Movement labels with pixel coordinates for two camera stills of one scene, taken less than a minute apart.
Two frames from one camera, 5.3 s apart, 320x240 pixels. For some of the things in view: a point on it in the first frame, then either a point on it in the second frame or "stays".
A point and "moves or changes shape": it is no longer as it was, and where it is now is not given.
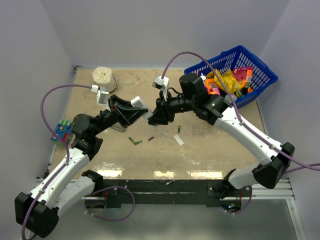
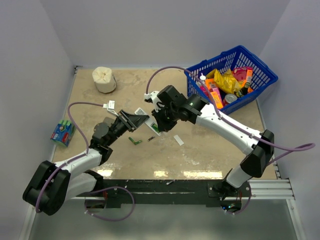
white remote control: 137,102 moves or changes shape
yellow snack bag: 230,81 stays
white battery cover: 178,140 stays
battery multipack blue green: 63,128 stays
